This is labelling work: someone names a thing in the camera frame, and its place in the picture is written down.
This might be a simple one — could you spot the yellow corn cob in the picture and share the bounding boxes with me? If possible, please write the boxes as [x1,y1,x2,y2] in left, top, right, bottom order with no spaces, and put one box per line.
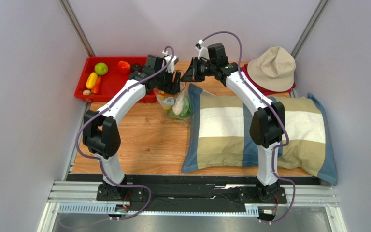
[86,72,98,89]

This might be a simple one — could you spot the white radish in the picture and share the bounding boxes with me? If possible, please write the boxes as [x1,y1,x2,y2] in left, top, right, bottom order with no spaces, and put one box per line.
[171,95,185,116]

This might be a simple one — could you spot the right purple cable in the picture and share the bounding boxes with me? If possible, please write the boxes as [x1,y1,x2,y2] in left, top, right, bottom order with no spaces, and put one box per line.
[198,31,296,225]

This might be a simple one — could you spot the green lime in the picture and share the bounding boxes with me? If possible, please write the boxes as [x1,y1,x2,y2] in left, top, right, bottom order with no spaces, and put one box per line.
[94,62,109,76]

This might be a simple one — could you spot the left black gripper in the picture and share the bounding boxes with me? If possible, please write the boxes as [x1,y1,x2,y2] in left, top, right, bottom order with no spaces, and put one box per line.
[155,67,181,95]

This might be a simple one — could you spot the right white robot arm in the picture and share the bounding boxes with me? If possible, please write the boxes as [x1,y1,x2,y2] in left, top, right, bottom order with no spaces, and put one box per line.
[181,41,285,203]

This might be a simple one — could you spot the red plastic bin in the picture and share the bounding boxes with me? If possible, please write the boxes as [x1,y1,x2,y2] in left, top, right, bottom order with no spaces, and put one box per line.
[74,56,146,103]

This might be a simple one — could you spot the clear zip top bag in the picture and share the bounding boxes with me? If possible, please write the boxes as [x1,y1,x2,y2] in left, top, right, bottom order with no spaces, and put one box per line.
[154,71,193,121]

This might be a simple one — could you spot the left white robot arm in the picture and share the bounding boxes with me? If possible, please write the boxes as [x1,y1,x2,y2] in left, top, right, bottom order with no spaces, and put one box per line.
[79,54,180,201]

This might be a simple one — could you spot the beige bucket hat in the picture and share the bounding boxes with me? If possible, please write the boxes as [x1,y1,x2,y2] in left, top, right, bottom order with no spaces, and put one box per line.
[247,46,297,92]

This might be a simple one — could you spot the orange carrot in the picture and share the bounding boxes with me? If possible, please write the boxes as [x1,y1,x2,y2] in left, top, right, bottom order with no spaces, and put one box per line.
[91,76,102,95]

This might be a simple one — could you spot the green lettuce cabbage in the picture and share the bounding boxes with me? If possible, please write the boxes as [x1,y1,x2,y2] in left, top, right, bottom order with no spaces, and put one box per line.
[166,97,192,120]

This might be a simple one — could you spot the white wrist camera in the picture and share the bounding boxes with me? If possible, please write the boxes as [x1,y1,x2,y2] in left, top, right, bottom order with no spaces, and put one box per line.
[195,39,209,59]
[162,50,179,73]

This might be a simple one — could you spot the red tomato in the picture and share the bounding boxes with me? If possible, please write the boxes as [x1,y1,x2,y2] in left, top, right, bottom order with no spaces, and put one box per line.
[117,60,131,75]

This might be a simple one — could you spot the yellow bell pepper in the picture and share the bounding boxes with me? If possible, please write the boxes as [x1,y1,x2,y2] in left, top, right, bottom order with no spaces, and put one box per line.
[157,91,175,111]

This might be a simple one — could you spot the small white mushroom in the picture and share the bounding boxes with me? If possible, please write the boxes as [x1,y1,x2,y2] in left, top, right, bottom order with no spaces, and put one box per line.
[82,89,91,96]

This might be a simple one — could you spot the dark avocado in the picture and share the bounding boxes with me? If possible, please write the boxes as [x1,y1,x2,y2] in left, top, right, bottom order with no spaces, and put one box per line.
[131,63,143,72]

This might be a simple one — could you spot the plaid pillow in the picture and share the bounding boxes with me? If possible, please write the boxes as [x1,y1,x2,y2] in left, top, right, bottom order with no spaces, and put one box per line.
[181,84,338,185]

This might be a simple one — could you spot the red cloth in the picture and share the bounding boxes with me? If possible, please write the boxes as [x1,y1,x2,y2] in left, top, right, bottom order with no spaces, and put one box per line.
[240,64,297,97]

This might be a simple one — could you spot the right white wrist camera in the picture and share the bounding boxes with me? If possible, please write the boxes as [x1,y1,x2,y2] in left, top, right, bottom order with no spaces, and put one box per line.
[195,39,209,59]

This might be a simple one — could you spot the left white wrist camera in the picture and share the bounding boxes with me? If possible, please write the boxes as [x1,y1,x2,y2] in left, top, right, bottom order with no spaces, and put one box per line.
[162,50,179,73]

